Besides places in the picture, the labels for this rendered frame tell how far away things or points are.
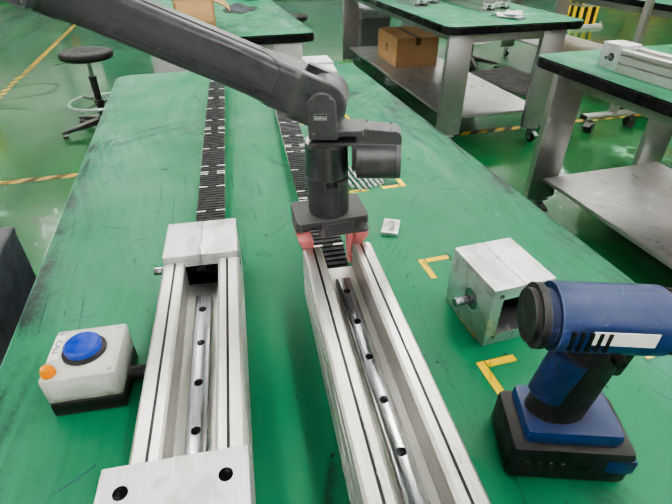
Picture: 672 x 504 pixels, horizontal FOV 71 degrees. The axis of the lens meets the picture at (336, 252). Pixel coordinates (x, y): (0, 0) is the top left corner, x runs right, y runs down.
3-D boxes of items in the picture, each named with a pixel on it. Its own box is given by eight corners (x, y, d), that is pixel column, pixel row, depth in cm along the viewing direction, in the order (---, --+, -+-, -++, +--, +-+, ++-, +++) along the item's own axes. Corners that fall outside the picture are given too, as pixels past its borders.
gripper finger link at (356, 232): (368, 271, 71) (369, 218, 66) (323, 279, 70) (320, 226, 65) (357, 246, 77) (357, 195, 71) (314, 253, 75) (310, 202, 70)
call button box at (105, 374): (73, 364, 60) (56, 329, 56) (152, 354, 61) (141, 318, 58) (55, 417, 53) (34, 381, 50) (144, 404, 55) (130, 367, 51)
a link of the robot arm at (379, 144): (314, 77, 62) (305, 93, 54) (403, 76, 61) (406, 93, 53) (318, 163, 68) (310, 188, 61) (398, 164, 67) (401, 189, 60)
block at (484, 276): (430, 303, 70) (438, 250, 64) (497, 288, 73) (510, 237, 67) (465, 350, 62) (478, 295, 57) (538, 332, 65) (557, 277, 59)
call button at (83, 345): (72, 344, 56) (66, 331, 54) (108, 339, 56) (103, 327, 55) (63, 369, 52) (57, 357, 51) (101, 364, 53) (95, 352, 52)
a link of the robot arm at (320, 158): (306, 124, 63) (300, 141, 58) (357, 124, 62) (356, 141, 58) (309, 170, 67) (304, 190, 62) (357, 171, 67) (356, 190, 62)
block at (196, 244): (164, 276, 75) (151, 225, 70) (243, 267, 77) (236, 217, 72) (158, 313, 68) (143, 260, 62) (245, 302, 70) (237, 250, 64)
